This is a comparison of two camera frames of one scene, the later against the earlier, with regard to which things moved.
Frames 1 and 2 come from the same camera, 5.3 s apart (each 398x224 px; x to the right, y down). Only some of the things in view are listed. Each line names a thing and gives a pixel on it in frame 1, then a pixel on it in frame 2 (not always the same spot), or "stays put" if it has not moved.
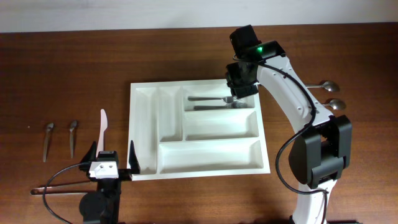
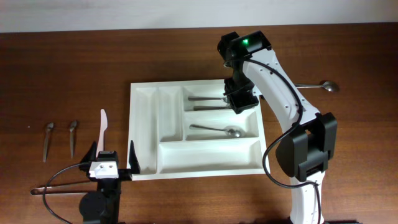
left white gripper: [126, 173] stays put
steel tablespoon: [329, 86] stays put
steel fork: [227, 99] stays put
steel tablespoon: [336, 104] → [232, 130]
